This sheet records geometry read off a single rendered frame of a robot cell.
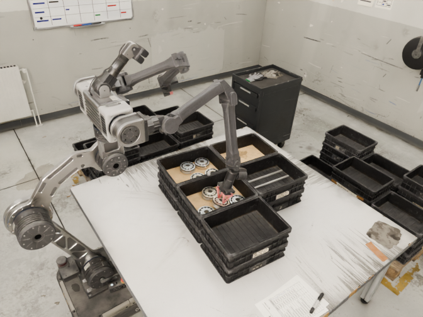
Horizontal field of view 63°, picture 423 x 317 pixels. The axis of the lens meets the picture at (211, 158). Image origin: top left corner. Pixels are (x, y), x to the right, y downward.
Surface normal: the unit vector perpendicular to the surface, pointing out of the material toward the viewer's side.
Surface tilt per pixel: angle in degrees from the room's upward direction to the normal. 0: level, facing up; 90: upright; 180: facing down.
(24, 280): 0
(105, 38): 90
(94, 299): 0
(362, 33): 90
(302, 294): 0
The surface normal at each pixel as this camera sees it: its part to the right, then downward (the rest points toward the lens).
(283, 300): 0.05, -0.81
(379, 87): -0.80, 0.31
